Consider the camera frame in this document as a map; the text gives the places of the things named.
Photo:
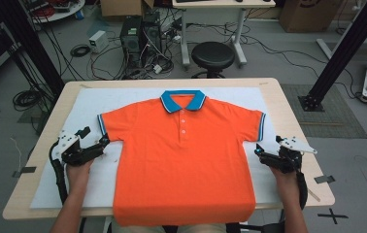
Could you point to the small white box device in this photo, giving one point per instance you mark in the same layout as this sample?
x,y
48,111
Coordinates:
x,y
98,40

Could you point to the black round stool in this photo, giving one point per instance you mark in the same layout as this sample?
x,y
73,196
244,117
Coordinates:
x,y
213,55

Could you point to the round white table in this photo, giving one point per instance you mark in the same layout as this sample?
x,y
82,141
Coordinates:
x,y
61,14

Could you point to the thin wooden stick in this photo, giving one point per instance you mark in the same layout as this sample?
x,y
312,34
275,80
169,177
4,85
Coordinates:
x,y
314,195

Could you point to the orange polo shirt blue collar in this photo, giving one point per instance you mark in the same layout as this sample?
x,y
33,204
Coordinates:
x,y
178,168

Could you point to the grey floor mat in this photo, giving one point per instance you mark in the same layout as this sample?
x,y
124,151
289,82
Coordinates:
x,y
333,110

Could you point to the large cardboard box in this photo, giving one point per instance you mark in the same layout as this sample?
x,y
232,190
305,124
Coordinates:
x,y
307,16

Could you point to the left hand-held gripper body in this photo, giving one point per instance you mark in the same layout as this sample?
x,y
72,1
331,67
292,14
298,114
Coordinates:
x,y
65,142

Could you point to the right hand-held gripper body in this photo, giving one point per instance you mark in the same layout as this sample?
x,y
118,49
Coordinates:
x,y
293,145

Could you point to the white table mat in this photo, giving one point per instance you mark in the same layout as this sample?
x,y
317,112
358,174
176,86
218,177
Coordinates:
x,y
84,106

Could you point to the white standing desk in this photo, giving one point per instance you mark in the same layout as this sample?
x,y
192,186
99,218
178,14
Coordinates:
x,y
223,4

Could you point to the person's right hand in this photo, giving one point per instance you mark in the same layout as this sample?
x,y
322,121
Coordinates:
x,y
286,183

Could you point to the black metal pillar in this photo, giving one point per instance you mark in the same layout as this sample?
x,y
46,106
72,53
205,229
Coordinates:
x,y
36,48
343,51

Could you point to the black computer tower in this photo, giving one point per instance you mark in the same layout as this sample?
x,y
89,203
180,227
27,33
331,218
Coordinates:
x,y
131,39

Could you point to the grey tape strip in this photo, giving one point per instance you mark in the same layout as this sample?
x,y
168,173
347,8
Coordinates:
x,y
324,179
24,171

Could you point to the small cardboard box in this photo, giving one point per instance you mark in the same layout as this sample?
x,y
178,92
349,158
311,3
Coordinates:
x,y
123,8

